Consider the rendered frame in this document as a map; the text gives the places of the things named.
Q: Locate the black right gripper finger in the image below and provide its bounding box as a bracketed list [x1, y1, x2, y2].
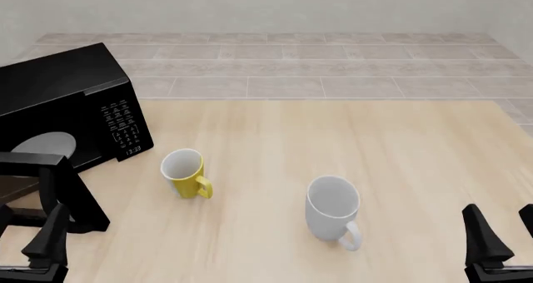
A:
[517, 203, 533, 233]
[461, 203, 516, 267]

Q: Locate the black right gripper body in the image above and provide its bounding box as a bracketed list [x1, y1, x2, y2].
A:
[463, 262, 533, 283]

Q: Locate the yellow mug with white inside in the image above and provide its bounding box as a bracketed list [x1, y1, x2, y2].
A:
[160, 148, 215, 201]

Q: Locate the black microwave door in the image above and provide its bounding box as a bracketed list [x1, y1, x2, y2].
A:
[0, 151, 112, 235]

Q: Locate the grey round turntable plate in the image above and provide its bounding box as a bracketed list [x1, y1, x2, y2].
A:
[10, 131, 77, 160]

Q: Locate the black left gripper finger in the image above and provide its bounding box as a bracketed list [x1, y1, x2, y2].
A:
[0, 203, 14, 235]
[21, 202, 70, 271]

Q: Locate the black microwave oven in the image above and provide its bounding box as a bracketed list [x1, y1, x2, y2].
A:
[0, 42, 155, 173]

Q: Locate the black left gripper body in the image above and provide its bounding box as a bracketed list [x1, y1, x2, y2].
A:
[0, 263, 70, 283]

